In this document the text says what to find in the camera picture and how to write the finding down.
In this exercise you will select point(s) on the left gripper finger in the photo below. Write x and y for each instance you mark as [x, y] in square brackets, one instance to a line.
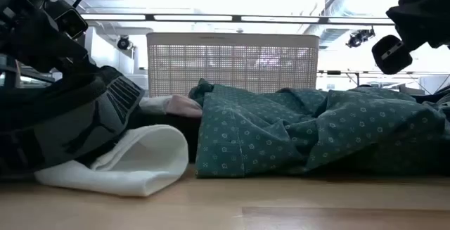
[75, 63]

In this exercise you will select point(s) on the black round background device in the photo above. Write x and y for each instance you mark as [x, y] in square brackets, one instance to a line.
[123, 43]

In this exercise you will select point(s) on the white background cabinet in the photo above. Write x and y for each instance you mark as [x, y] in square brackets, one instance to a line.
[105, 54]

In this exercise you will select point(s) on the white perforated laundry basket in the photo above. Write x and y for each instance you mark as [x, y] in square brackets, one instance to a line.
[232, 64]

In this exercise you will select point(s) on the grey overhead frame rail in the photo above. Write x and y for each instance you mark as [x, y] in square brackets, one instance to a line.
[197, 18]

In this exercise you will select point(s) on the pink cloth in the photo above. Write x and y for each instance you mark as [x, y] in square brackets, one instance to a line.
[184, 107]

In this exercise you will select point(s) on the white garment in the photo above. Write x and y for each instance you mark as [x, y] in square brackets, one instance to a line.
[147, 166]

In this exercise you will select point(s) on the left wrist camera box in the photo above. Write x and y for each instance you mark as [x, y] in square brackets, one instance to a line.
[68, 20]

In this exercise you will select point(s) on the clear plastic bin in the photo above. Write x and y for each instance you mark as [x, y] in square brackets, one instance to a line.
[139, 80]

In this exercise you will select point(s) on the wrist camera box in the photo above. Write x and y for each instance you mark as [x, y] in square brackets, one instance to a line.
[68, 20]
[392, 56]

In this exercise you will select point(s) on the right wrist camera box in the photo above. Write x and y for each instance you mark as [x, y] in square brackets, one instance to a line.
[392, 56]

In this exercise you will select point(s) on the white background box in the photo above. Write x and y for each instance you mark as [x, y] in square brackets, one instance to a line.
[432, 82]

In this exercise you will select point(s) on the black frame background table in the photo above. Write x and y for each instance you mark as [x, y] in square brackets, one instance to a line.
[334, 72]

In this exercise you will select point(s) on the green floral print shirt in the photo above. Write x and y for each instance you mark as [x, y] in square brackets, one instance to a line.
[281, 135]

